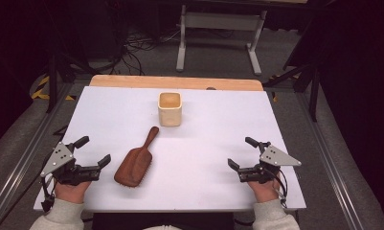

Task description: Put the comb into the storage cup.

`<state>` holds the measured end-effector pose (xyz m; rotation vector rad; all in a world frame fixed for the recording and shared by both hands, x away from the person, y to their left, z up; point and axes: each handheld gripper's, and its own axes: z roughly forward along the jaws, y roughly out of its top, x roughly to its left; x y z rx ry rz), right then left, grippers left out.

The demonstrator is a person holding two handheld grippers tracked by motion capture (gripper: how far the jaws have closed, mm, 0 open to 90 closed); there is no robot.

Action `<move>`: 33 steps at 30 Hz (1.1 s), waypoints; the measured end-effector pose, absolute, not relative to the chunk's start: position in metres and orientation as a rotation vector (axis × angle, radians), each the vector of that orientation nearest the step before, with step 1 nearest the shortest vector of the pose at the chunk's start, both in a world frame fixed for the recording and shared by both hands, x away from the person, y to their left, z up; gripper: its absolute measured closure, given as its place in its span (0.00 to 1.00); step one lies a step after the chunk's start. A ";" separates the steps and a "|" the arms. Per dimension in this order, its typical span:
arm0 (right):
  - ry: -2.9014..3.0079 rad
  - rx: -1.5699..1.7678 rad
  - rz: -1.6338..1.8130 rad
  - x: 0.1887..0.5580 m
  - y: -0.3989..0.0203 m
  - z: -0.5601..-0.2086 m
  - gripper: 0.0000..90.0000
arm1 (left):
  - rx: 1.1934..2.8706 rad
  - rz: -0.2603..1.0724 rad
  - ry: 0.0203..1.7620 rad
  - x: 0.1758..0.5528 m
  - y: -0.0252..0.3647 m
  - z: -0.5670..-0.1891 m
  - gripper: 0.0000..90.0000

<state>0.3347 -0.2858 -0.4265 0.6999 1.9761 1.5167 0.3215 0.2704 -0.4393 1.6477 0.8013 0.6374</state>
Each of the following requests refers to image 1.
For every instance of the wooden table board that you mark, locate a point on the wooden table board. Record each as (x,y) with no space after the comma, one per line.
(167,82)

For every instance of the white metal table frame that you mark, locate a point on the white metal table frame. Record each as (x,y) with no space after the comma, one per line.
(221,21)

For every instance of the person's right hand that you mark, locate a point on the person's right hand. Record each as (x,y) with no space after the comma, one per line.
(264,191)

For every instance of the yellow black hazard tape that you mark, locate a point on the yellow black hazard tape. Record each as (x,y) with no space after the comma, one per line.
(41,89)

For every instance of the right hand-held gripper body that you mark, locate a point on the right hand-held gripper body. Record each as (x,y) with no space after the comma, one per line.
(275,157)

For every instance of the black metal stand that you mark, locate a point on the black metal stand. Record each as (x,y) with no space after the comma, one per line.
(52,83)
(314,92)

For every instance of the person's left hand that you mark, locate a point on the person's left hand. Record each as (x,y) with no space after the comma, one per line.
(72,191)

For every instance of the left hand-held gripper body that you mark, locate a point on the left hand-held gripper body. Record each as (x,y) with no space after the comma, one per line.
(58,158)

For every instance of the aluminium rail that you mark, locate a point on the aluminium rail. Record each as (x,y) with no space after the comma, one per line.
(330,166)
(23,156)

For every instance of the beige square cup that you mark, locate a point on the beige square cup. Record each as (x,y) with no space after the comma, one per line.
(169,112)

